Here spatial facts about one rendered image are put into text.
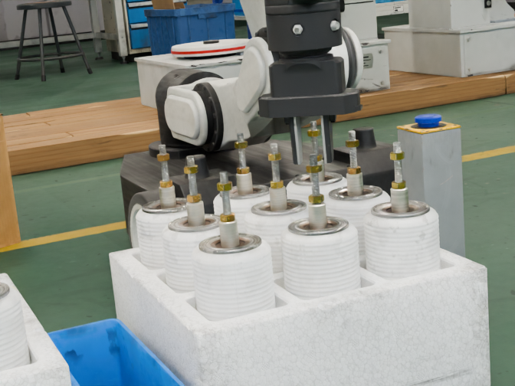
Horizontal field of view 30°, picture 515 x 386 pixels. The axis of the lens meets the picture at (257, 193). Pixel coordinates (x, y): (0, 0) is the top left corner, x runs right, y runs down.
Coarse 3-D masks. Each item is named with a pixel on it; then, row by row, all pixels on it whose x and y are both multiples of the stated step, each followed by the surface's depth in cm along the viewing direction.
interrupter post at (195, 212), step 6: (186, 204) 124; (192, 204) 124; (198, 204) 124; (192, 210) 124; (198, 210) 124; (192, 216) 124; (198, 216) 124; (204, 216) 125; (192, 222) 124; (198, 222) 124; (204, 222) 125
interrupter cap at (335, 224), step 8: (328, 216) 122; (296, 224) 120; (304, 224) 120; (328, 224) 120; (336, 224) 119; (344, 224) 118; (296, 232) 117; (304, 232) 116; (312, 232) 116; (320, 232) 115; (328, 232) 116; (336, 232) 116
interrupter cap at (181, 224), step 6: (186, 216) 128; (210, 216) 128; (216, 216) 127; (174, 222) 126; (180, 222) 126; (186, 222) 127; (210, 222) 126; (216, 222) 124; (174, 228) 123; (180, 228) 122; (186, 228) 123; (192, 228) 123; (198, 228) 122; (204, 228) 122; (210, 228) 122
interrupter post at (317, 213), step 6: (312, 204) 118; (318, 204) 118; (324, 204) 118; (312, 210) 118; (318, 210) 118; (324, 210) 118; (312, 216) 118; (318, 216) 118; (324, 216) 118; (312, 222) 118; (318, 222) 118; (324, 222) 118; (312, 228) 118; (318, 228) 118
